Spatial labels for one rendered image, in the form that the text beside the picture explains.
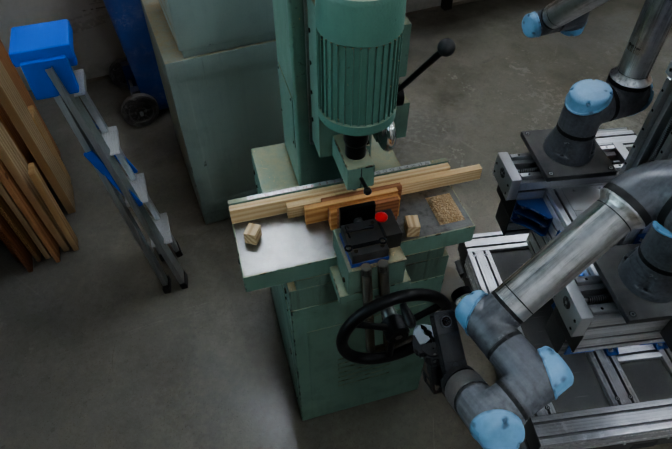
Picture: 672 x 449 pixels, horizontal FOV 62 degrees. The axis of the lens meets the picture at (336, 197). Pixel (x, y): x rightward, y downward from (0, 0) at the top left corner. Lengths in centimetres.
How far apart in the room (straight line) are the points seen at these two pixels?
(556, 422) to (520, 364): 100
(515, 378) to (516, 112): 255
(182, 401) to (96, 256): 84
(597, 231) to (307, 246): 67
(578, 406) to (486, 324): 108
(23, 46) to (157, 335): 119
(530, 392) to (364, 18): 70
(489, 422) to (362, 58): 68
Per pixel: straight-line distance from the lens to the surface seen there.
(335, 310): 155
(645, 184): 105
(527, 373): 101
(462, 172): 154
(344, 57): 110
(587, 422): 204
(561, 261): 104
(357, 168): 133
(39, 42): 181
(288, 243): 139
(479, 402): 101
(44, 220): 265
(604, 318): 158
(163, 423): 221
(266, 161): 176
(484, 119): 332
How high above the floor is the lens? 197
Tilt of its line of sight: 46 degrees down
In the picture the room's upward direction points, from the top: straight up
